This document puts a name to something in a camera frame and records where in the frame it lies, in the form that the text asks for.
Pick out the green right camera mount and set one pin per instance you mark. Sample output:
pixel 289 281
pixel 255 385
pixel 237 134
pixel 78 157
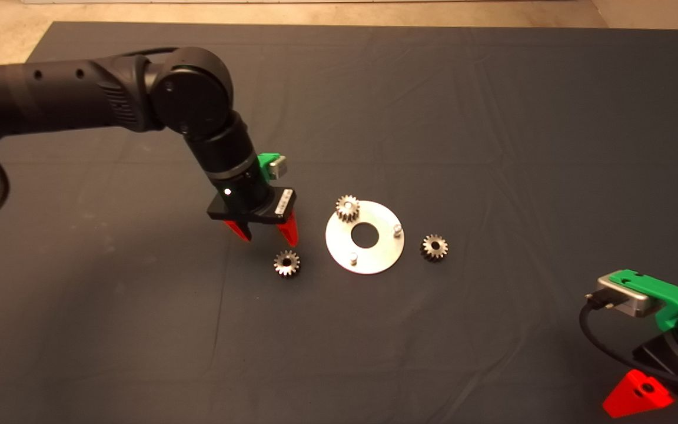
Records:
pixel 668 297

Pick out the green left camera mount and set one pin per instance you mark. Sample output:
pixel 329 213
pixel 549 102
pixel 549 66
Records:
pixel 265 166

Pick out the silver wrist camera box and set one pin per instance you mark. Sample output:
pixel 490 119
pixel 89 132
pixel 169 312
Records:
pixel 278 168
pixel 624 300

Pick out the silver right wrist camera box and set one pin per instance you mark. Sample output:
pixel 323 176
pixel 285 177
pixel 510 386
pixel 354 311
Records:
pixel 624 300

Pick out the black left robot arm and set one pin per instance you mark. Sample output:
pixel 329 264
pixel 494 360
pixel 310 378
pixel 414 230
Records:
pixel 80 97

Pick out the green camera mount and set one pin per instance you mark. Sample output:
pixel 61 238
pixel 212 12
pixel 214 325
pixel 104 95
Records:
pixel 265 166
pixel 668 297

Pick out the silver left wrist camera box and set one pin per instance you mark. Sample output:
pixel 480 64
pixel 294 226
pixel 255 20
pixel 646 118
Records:
pixel 278 168

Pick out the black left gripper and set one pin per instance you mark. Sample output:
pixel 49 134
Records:
pixel 251 203

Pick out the dark grey table cloth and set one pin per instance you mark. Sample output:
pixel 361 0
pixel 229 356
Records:
pixel 492 118

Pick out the round metal carrier plate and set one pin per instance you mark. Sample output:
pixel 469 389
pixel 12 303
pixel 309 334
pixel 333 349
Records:
pixel 374 256

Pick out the small steel planetary gear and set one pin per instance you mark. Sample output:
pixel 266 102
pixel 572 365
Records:
pixel 434 248
pixel 347 209
pixel 286 262

